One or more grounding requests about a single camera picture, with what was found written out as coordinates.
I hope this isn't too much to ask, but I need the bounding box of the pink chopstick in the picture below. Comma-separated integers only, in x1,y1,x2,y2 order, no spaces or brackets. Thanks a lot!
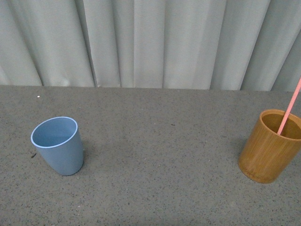
277,77,301,135

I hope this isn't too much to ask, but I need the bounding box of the blue plastic cup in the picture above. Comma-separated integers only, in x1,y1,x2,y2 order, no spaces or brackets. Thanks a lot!
31,116,84,176

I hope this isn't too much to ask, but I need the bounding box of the brown bamboo holder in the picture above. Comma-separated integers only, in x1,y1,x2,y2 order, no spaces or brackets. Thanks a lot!
238,109,301,183

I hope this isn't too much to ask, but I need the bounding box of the grey pleated curtain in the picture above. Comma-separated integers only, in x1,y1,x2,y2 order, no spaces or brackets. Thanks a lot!
0,0,301,91

